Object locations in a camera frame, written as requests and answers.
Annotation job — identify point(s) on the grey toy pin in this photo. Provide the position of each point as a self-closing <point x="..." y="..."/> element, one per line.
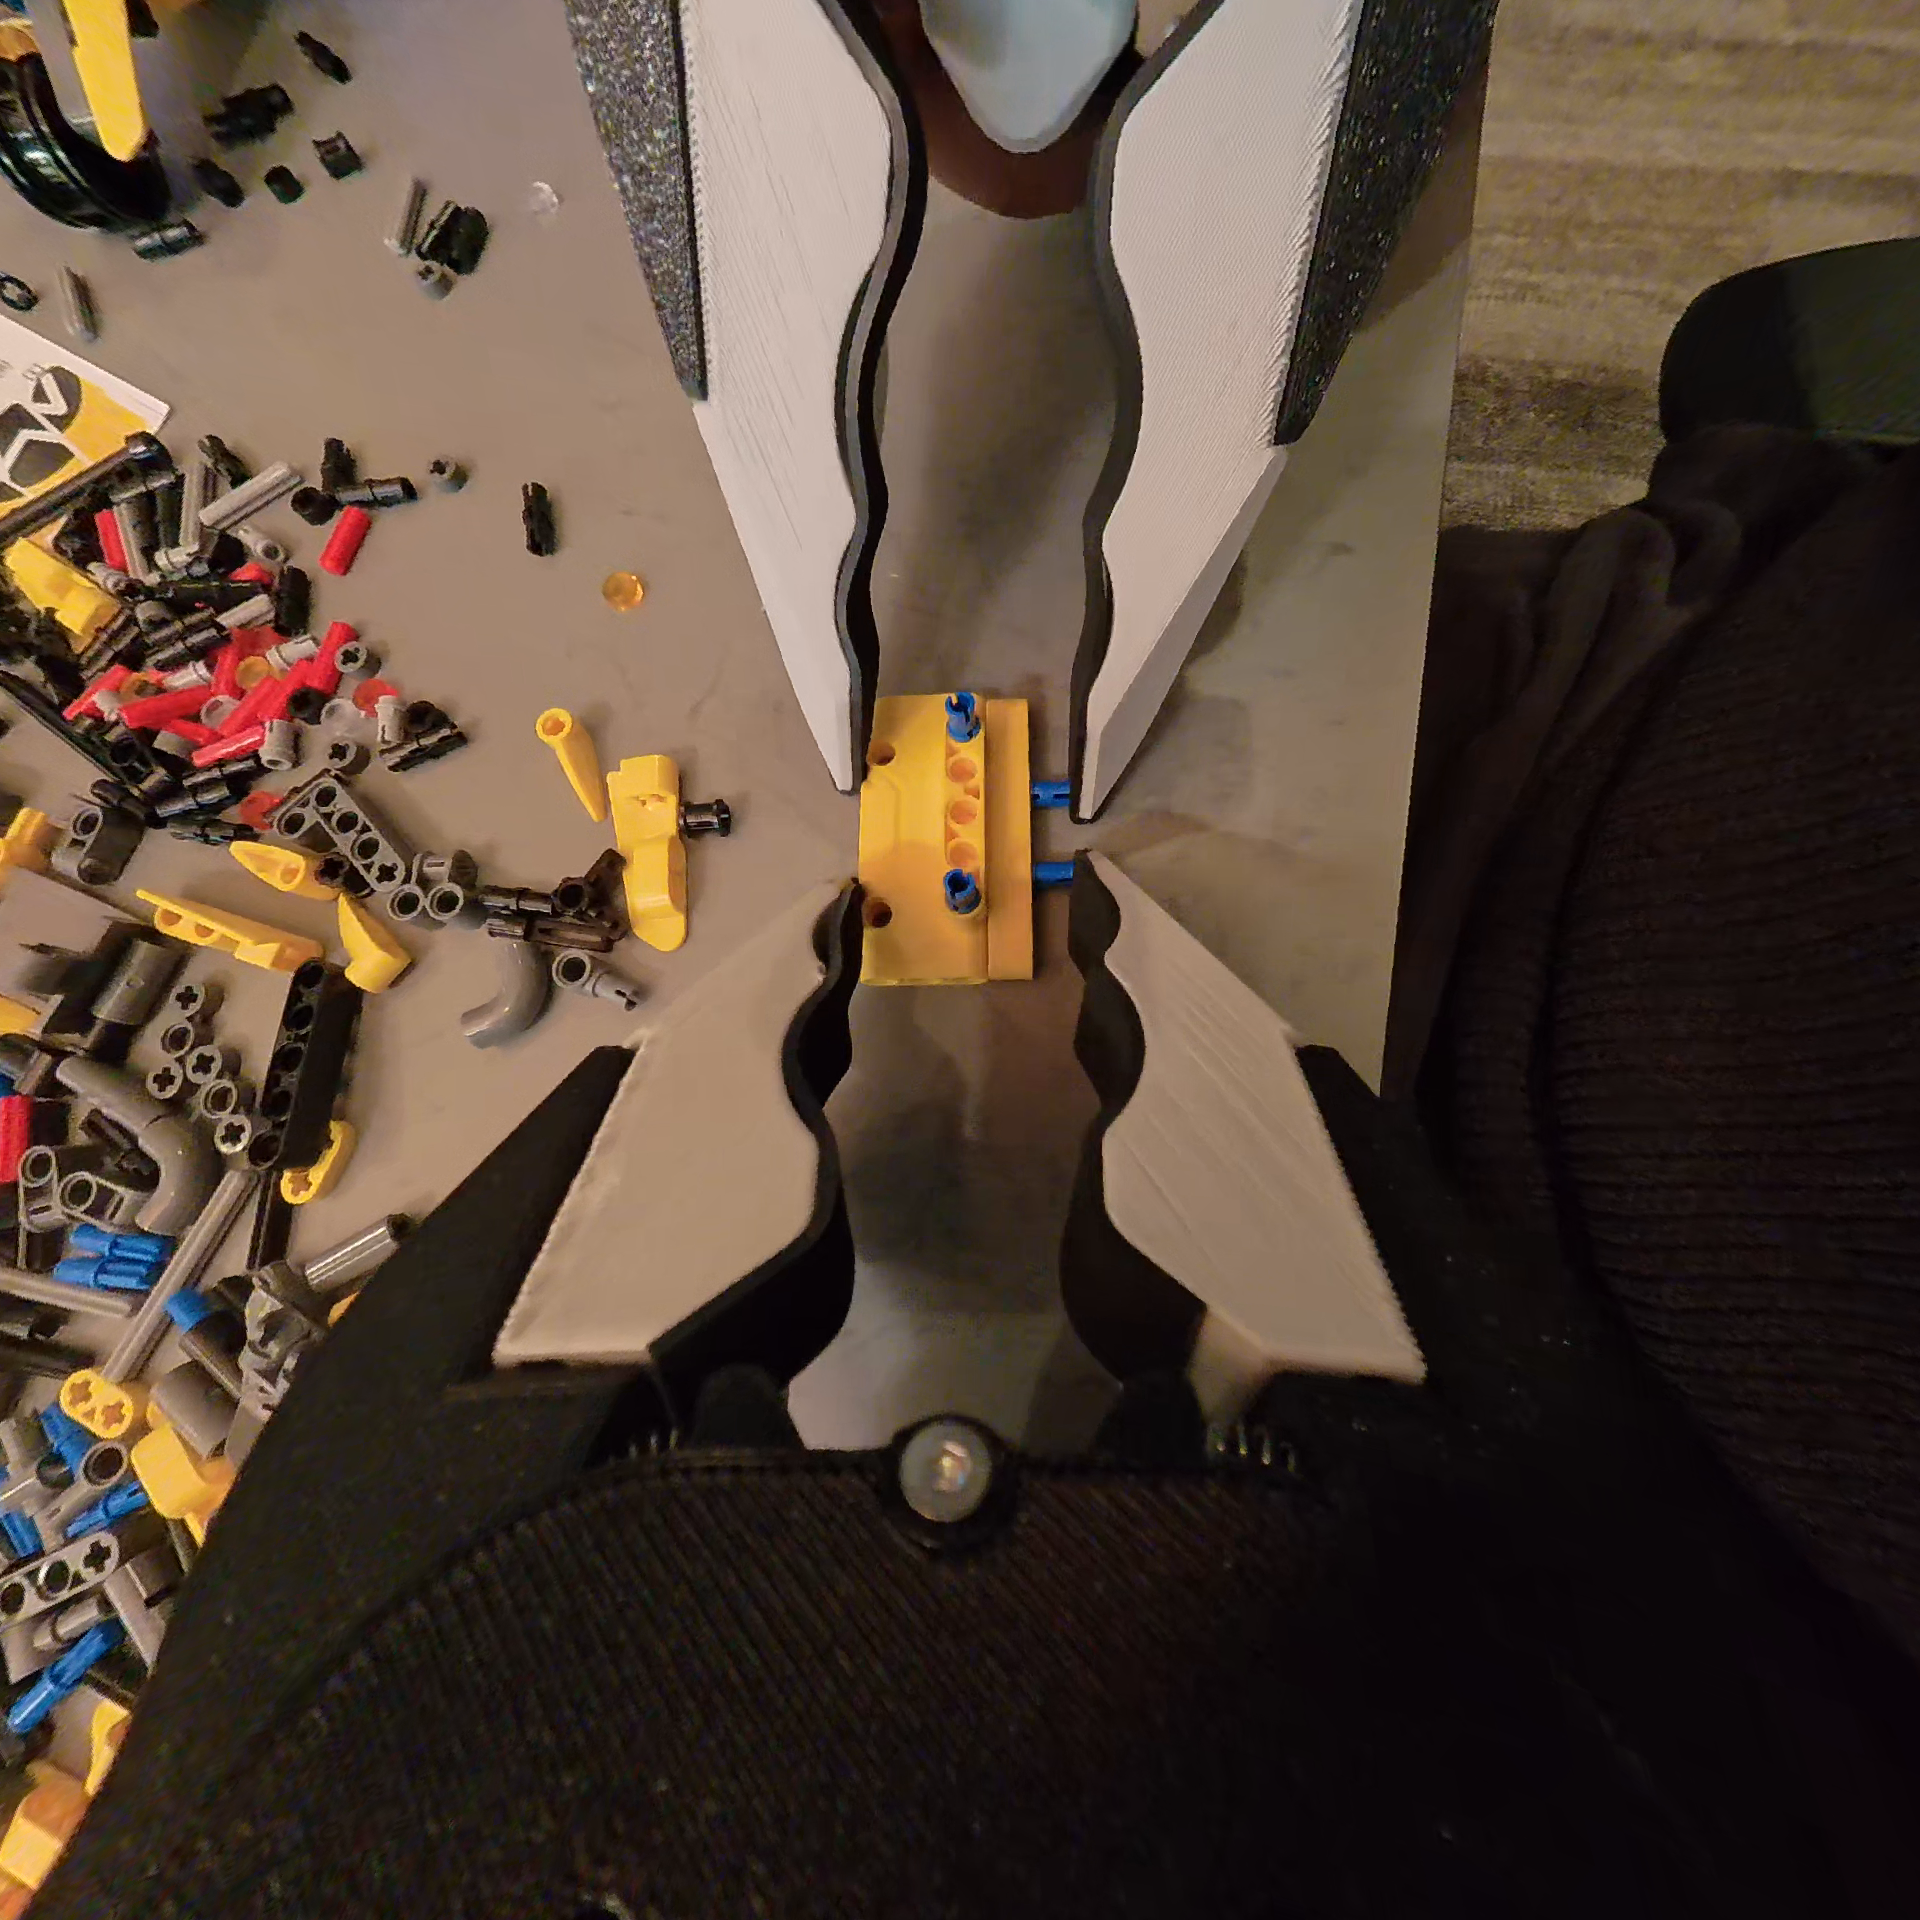
<point x="600" y="980"/>

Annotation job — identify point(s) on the yellow toy cone piece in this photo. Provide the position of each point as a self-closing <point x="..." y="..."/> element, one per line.
<point x="574" y="758"/>

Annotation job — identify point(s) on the yellow toy tooth piece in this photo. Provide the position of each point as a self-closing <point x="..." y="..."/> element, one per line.
<point x="284" y="867"/>

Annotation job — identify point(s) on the person's dark fleece garment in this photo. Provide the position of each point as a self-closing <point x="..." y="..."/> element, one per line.
<point x="1501" y="720"/>

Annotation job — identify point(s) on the black toy cross connector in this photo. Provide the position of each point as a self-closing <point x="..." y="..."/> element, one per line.
<point x="375" y="488"/>

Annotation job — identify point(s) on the white instruction leaflet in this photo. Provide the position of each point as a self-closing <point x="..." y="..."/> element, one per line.
<point x="75" y="398"/>

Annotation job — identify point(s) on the yellow curved toy panel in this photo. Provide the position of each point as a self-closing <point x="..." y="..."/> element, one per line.
<point x="652" y="879"/>

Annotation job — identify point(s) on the black double pin connector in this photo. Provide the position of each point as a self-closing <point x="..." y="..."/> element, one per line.
<point x="429" y="732"/>

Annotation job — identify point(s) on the large yellow toy arch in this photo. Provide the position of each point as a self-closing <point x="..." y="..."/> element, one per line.
<point x="109" y="74"/>

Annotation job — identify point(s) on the red toy pin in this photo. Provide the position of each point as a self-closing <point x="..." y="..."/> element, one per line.
<point x="345" y="540"/>

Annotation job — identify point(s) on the person's right hand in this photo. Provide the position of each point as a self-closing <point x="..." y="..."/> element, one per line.
<point x="1021" y="189"/>

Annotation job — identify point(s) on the black toy connector cluster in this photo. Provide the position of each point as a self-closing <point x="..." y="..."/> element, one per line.
<point x="571" y="900"/>

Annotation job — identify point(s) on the yellow toy panel block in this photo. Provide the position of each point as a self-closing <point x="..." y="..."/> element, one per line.
<point x="914" y="840"/>

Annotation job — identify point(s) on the small grey curved pipe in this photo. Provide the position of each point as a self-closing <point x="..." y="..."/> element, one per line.
<point x="519" y="1005"/>

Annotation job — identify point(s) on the large grey elbow pipe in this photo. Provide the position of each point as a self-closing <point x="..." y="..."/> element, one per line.
<point x="165" y="1149"/>

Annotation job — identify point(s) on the person's dark ribbed sweater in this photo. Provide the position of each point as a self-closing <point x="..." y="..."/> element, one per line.
<point x="1771" y="975"/>

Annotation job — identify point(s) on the grey long toy axle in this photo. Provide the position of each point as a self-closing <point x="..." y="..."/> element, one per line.
<point x="195" y="1261"/>

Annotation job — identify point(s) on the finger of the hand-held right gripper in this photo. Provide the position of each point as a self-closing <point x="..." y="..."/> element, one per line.
<point x="1215" y="301"/>
<point x="781" y="301"/>

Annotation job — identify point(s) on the yellow thin toy beam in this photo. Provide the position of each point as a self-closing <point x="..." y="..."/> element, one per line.
<point x="225" y="926"/>

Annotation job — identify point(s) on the group of scattered black connectors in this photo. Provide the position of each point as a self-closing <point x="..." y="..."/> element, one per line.
<point x="451" y="236"/>

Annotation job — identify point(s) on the pile of assorted toy parts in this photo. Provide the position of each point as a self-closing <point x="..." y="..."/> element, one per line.
<point x="165" y="661"/>

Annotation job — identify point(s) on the black toy pin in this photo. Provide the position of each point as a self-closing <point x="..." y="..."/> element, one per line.
<point x="705" y="819"/>
<point x="538" y="518"/>

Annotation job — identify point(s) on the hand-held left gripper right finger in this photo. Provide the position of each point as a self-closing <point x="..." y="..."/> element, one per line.
<point x="1244" y="1185"/>

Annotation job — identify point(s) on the small yellow toy connector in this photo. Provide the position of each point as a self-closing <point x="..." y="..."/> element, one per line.
<point x="321" y="1162"/>

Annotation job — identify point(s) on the yellow curved toy wedge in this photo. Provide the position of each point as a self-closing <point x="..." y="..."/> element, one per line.
<point x="375" y="948"/>

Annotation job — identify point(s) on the black chair armrest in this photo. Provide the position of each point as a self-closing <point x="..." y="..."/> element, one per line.
<point x="1801" y="345"/>

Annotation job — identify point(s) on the dark grey angled liftarm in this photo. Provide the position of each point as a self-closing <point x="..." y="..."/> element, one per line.
<point x="345" y="819"/>

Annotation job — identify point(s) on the black toy tyre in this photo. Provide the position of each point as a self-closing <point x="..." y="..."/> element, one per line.
<point x="61" y="189"/>

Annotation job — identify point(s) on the orange transparent round stud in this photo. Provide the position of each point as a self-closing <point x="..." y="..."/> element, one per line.
<point x="625" y="591"/>

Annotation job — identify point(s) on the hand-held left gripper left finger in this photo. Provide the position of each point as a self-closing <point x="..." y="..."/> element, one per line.
<point x="674" y="1201"/>

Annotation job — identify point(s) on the black long toy beam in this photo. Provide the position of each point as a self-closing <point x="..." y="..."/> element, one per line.
<point x="311" y="1059"/>

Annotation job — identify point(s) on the grey double toy connector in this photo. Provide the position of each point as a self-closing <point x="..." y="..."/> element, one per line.
<point x="434" y="889"/>

